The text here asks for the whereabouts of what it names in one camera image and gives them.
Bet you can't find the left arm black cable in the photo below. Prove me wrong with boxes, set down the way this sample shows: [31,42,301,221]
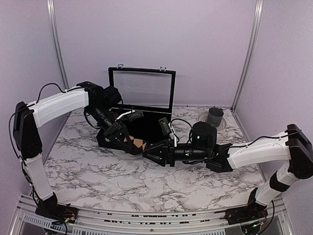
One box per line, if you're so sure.
[35,82,69,105]

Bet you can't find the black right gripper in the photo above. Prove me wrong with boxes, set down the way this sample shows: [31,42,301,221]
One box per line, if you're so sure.
[143,139,210,167]

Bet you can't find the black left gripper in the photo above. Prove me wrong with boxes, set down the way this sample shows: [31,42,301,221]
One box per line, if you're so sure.
[87,104,133,148]

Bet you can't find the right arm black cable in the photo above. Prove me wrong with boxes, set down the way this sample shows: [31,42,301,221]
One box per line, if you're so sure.
[212,129,301,157]

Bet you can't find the aluminium front rail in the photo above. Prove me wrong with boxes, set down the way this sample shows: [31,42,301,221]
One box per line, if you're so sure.
[8,195,294,235]

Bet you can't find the left aluminium corner post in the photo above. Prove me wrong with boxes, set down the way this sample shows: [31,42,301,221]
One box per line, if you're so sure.
[46,0,70,89]

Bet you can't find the black display case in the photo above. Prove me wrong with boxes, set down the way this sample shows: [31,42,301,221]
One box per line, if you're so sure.
[96,66,176,149]

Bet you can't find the right aluminium corner post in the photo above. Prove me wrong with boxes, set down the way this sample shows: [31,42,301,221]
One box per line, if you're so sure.
[231,0,264,112]

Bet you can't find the dark grey ceramic mug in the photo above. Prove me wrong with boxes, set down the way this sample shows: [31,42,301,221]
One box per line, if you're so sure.
[207,107,224,127]

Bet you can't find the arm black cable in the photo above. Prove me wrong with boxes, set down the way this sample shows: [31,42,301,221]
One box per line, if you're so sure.
[212,129,301,157]
[35,82,69,105]

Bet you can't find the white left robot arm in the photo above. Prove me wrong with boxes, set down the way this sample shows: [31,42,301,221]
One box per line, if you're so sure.
[9,81,146,219]

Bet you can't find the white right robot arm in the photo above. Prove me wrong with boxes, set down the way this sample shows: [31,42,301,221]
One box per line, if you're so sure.
[143,121,313,224]

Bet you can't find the brown argyle sock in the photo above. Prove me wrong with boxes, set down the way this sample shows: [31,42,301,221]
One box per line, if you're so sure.
[123,136,149,153]

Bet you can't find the aluminium corner post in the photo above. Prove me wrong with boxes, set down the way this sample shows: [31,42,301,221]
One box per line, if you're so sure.
[46,0,70,89]
[231,0,264,112]

